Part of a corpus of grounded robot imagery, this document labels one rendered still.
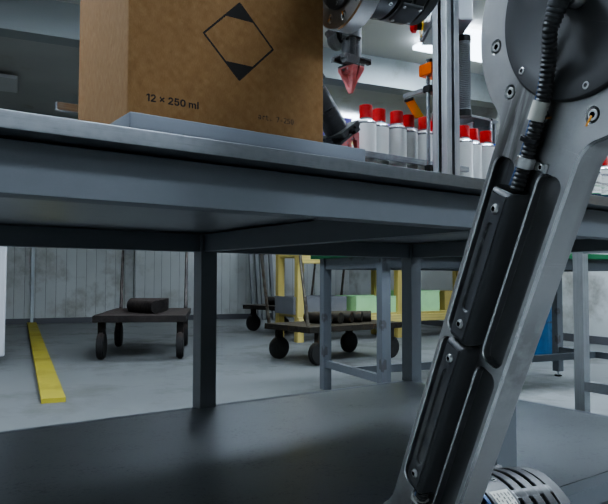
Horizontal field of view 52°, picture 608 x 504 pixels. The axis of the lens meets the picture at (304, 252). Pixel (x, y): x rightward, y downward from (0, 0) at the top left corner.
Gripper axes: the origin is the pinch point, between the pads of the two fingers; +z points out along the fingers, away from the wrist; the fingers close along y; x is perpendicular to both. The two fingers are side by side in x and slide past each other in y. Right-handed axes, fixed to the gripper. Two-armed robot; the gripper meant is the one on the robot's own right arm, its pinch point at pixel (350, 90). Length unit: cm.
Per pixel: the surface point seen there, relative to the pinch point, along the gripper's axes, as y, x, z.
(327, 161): 60, 66, 35
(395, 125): 3.5, 21.8, 14.2
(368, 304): -352, -377, 91
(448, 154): 0.9, 37.0, 23.2
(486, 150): -32.2, 22.3, 16.1
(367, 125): 13.4, 22.3, 15.8
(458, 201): 28, 63, 38
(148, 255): -262, -781, 39
